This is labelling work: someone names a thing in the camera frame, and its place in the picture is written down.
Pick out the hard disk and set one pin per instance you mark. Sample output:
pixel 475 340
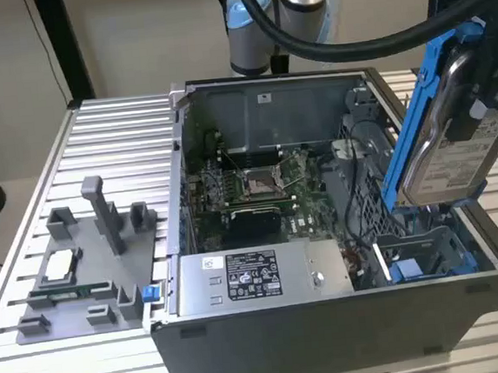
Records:
pixel 452 164

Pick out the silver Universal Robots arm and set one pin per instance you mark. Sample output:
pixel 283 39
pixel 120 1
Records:
pixel 254 42

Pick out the grey metal disk cage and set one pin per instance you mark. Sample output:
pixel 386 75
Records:
pixel 365 163

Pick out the green motherboard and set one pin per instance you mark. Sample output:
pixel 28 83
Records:
pixel 307 199

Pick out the CPU socket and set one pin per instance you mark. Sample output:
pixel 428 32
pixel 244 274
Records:
pixel 261 181

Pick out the black graphics card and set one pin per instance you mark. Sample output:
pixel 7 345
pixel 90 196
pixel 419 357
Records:
pixel 254 223

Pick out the grey open PC case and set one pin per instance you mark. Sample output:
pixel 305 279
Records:
pixel 288 336

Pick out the silver power supply unit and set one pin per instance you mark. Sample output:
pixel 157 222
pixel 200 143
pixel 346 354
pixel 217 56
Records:
pixel 197 287

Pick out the blue case latch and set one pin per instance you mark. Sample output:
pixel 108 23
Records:
pixel 149 293

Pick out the grey parts rack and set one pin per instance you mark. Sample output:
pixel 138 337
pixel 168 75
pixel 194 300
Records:
pixel 95 270

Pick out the green RAM stick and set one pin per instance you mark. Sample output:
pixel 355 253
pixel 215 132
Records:
pixel 75 291

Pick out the silver CPU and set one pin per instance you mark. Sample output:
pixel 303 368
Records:
pixel 59 266

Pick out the black upright frame post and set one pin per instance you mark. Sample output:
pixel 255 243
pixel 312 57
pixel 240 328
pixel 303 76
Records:
pixel 66 45

